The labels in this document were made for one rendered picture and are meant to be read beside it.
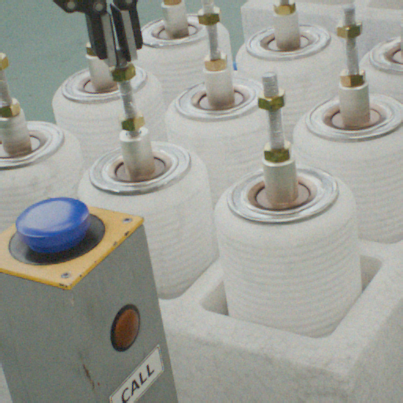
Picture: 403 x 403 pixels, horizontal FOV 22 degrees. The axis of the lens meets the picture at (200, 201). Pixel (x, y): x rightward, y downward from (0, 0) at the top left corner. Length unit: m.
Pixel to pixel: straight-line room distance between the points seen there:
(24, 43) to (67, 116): 0.89
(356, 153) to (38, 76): 0.94
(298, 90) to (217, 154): 0.12
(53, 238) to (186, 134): 0.29
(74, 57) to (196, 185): 0.95
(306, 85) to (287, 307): 0.27
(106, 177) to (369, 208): 0.19
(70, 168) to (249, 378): 0.23
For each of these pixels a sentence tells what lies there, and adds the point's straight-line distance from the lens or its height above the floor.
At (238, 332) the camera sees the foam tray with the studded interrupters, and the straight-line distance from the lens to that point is 0.71.
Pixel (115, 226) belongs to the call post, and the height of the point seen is 0.31.
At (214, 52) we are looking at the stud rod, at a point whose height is 0.29.
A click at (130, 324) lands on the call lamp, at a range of 0.59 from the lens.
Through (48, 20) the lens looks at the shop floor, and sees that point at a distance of 1.86.
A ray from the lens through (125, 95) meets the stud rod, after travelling 0.74.
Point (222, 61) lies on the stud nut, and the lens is 0.83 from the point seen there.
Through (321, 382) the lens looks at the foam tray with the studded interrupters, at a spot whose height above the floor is 0.17.
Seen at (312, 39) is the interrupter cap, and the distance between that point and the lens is 0.94.
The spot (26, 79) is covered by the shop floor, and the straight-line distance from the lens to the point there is 1.63.
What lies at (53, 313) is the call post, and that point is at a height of 0.29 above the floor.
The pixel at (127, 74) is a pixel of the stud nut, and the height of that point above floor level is 0.33.
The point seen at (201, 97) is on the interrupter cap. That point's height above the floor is 0.25.
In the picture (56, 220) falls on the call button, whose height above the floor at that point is 0.33.
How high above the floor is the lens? 0.61
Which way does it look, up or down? 30 degrees down
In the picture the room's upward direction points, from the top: 9 degrees counter-clockwise
